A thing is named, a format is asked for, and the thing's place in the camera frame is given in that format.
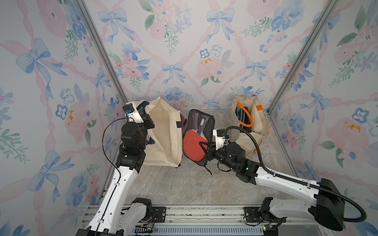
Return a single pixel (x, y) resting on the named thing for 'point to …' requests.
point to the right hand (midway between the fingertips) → (195, 136)
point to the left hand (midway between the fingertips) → (143, 108)
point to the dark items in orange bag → (244, 118)
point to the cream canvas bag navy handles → (167, 134)
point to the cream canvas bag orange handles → (248, 114)
